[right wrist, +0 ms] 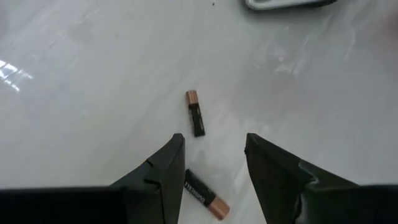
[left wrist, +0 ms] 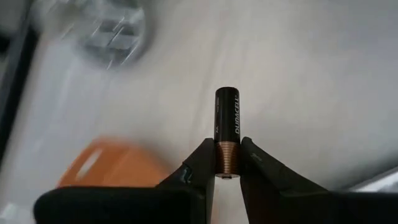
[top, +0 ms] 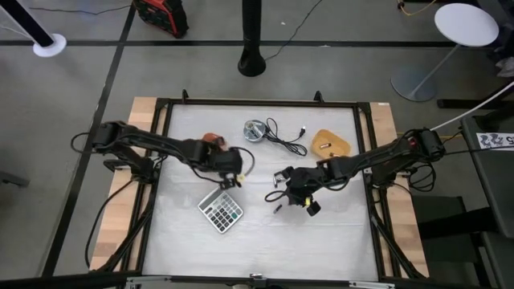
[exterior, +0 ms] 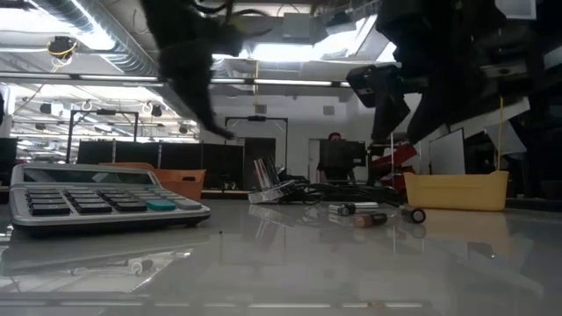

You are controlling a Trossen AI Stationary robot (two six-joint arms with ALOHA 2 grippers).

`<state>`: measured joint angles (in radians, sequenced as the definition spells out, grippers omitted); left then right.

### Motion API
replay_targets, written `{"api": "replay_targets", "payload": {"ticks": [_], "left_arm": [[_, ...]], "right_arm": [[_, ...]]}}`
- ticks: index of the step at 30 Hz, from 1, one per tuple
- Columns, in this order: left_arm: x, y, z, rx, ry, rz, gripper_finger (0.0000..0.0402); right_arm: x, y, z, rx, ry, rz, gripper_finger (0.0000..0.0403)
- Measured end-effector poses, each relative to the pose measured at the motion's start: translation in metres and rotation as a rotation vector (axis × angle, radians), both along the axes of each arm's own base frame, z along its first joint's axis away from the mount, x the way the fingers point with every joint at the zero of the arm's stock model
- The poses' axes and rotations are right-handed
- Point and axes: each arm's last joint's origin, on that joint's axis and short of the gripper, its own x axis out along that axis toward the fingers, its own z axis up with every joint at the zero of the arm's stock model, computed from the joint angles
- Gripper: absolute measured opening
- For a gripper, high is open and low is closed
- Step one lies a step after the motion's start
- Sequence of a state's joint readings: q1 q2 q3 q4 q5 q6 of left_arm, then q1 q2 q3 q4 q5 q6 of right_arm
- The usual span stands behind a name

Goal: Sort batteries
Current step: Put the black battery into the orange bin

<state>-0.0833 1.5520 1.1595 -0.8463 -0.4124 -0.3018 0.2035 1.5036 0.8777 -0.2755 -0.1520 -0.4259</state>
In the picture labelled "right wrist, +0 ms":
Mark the thin black copper-top battery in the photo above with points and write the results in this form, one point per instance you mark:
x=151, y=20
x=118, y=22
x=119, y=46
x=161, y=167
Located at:
x=196, y=116

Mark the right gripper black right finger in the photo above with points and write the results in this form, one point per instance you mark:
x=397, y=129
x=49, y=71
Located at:
x=273, y=180

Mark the thick black copper-top battery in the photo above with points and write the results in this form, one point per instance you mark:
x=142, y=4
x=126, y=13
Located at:
x=203, y=193

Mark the silver desk calculator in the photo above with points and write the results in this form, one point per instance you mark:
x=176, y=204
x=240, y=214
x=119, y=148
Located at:
x=286, y=3

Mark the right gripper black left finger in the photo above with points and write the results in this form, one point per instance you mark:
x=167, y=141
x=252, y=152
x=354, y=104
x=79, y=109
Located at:
x=161, y=186

